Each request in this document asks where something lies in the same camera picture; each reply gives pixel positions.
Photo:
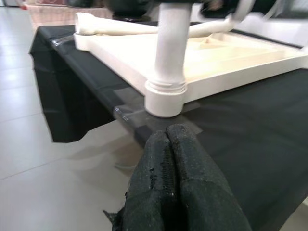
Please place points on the black round stool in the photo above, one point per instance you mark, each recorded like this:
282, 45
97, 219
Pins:
131, 17

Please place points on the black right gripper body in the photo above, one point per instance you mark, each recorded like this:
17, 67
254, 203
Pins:
216, 8

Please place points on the beige towel table cover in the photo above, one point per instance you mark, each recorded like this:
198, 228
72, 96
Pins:
60, 14

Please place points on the black tablecloth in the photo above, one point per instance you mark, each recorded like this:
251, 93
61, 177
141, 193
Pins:
252, 132

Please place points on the white plastic table top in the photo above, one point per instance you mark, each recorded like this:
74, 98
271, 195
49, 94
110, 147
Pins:
216, 62

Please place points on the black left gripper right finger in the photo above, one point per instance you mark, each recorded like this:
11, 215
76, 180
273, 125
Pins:
204, 192

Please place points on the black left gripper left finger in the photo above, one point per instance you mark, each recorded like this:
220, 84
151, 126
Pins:
154, 187

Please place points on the black wok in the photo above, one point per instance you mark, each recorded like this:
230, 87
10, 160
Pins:
130, 6

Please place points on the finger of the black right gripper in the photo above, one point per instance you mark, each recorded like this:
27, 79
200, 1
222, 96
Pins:
180, 1

